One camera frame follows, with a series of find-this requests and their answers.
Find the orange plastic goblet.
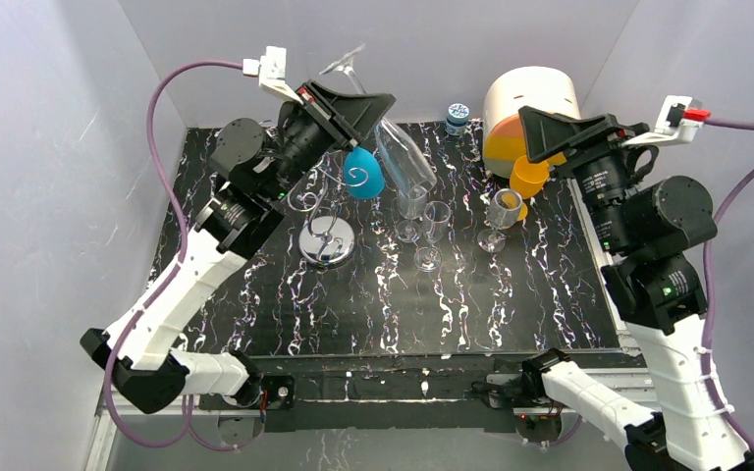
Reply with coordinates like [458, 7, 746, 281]
[510, 155, 550, 221]

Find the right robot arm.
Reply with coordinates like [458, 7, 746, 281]
[472, 104, 754, 470]

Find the blue plastic wine glass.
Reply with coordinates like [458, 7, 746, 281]
[343, 147, 385, 200]

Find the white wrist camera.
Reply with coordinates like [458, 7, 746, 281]
[241, 46, 302, 104]
[621, 95, 712, 148]

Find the aluminium rail frame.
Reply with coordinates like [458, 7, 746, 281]
[83, 175, 665, 471]

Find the purple cable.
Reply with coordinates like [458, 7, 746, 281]
[695, 117, 754, 471]
[102, 59, 261, 453]

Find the white orange cylindrical appliance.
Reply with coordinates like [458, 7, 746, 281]
[482, 65, 581, 180]

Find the clear wine glass front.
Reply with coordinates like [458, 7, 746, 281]
[413, 201, 452, 273]

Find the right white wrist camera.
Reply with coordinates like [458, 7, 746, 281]
[621, 95, 712, 148]

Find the clear champagne flute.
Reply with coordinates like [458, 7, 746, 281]
[319, 43, 437, 196]

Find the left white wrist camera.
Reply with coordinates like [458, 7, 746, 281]
[241, 46, 302, 104]

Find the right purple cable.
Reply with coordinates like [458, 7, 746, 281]
[695, 117, 754, 471]

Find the chrome wine glass rack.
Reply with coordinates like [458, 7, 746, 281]
[273, 151, 355, 270]

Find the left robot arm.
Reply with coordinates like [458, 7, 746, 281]
[81, 80, 396, 414]

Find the clear wine glass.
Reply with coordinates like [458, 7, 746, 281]
[413, 201, 452, 273]
[477, 188, 524, 253]
[395, 185, 428, 243]

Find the small blue lidded jar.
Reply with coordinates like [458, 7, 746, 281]
[445, 103, 470, 136]

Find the clear wine glass right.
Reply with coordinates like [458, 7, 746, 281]
[477, 188, 524, 253]

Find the clear wine glass left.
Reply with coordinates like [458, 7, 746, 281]
[395, 185, 428, 243]

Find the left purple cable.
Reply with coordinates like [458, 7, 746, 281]
[102, 59, 261, 453]

